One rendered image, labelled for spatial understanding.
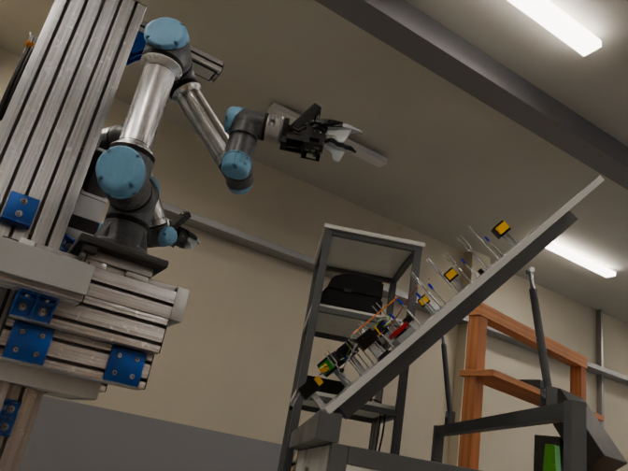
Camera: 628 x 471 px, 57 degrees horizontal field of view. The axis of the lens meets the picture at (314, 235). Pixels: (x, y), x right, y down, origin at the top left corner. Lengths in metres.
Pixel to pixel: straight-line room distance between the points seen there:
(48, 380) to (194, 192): 4.12
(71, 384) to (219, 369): 3.81
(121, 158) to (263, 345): 4.22
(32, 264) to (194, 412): 4.02
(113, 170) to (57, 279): 0.30
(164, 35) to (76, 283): 0.71
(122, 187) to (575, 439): 1.24
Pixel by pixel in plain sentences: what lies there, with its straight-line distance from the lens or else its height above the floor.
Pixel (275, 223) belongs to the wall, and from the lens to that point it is 5.85.
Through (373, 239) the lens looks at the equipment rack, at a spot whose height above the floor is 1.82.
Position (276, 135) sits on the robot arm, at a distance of 1.56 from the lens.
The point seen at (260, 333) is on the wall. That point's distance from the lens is 5.57.
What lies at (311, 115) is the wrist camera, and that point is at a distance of 1.62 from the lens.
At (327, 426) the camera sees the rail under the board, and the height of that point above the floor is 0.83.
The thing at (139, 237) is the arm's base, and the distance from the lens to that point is 1.59.
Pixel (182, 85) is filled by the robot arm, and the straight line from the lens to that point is 1.77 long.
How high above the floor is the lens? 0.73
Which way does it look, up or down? 22 degrees up
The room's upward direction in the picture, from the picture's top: 11 degrees clockwise
